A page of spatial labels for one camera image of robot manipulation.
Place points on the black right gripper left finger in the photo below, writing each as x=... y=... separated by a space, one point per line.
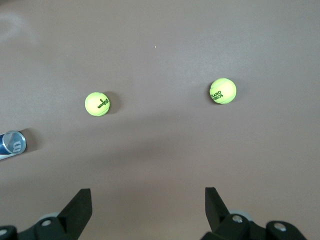
x=75 y=215

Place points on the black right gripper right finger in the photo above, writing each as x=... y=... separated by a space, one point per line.
x=220 y=220

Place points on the blue white tennis ball can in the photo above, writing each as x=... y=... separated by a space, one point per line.
x=11 y=146

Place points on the yellow-green tennis ball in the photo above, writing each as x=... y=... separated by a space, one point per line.
x=96 y=105
x=225 y=87

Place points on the brown table mat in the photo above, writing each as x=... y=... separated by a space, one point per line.
x=160 y=62

